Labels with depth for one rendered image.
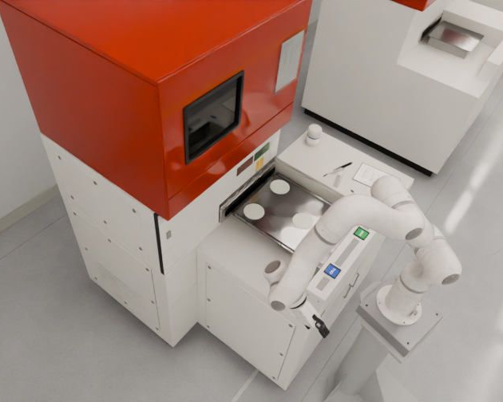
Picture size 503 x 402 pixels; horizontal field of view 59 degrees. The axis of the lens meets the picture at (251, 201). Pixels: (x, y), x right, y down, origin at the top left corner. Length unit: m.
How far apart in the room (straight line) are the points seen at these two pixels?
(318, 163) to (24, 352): 1.92
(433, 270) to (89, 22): 1.38
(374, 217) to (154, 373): 1.74
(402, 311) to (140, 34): 1.41
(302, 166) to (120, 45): 1.20
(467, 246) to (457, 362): 0.94
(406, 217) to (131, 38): 0.95
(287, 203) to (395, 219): 0.95
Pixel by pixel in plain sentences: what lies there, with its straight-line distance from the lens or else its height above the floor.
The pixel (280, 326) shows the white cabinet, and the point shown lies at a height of 0.67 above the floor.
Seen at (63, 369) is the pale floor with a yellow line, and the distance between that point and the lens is 2.80.
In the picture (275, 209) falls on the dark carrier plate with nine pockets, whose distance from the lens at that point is 2.15.
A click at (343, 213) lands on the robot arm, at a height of 1.56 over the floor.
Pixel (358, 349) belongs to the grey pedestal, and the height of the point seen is 0.48.
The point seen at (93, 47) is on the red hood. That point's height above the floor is 1.81.
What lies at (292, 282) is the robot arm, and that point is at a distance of 1.41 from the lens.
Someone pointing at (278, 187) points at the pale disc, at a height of 0.90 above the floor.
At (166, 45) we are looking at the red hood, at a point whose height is 1.82.
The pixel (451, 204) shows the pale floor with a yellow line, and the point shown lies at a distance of 3.87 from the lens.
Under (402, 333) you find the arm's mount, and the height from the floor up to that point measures 0.88.
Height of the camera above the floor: 2.51
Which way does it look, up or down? 48 degrees down
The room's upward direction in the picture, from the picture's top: 7 degrees clockwise
